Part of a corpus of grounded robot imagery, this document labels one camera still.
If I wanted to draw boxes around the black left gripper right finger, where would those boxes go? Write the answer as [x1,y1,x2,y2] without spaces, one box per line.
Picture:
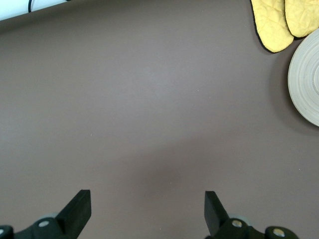
[204,191,299,239]

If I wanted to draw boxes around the round wooden plate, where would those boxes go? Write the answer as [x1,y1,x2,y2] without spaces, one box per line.
[288,32,319,127]

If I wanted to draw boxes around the yellow quilted oven mitt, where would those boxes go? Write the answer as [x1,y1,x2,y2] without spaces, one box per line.
[250,0,295,53]
[284,0,319,39]

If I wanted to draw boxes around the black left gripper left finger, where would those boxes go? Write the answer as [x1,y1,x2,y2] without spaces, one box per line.
[0,189,92,239]

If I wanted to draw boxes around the brown table cover sheet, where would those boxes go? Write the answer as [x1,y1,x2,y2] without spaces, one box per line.
[0,0,319,239]

